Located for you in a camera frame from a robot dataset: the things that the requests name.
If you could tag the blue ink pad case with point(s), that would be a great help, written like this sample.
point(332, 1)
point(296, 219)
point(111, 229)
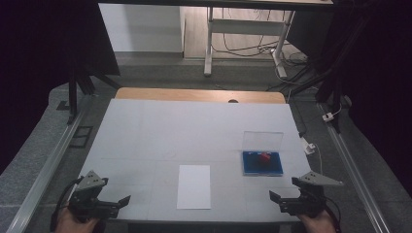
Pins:
point(262, 166)

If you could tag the black metal stand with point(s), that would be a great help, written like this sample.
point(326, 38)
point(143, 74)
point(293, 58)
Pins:
point(330, 84)
point(73, 97)

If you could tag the aluminium rail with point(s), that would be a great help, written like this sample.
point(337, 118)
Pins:
point(353, 161)
point(48, 168)

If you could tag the white table cover sheet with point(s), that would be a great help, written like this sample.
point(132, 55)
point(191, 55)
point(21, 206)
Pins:
point(194, 129)

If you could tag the black curtain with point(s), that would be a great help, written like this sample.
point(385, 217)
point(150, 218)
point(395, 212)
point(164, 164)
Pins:
point(39, 64)
point(379, 81)

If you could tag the white cabinet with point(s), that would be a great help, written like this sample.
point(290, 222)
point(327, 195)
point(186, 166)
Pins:
point(139, 29)

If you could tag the white paper sheet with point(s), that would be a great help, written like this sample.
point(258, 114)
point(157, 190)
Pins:
point(193, 187)

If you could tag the white desk frame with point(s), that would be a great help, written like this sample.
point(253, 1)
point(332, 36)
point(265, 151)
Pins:
point(246, 27)

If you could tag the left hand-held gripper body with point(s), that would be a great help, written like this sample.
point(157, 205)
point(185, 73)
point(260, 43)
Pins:
point(89, 204)

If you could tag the person's right hand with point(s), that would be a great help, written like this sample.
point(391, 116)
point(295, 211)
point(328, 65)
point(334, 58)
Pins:
point(319, 225)

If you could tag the red stamp block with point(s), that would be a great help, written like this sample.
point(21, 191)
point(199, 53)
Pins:
point(265, 157)

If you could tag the black rectangular floor bracket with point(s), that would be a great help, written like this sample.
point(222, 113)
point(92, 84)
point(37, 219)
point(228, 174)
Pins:
point(81, 137)

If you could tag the person's left hand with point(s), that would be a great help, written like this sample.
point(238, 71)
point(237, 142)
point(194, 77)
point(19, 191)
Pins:
point(73, 225)

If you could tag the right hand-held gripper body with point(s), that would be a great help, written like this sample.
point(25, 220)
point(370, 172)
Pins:
point(307, 202)

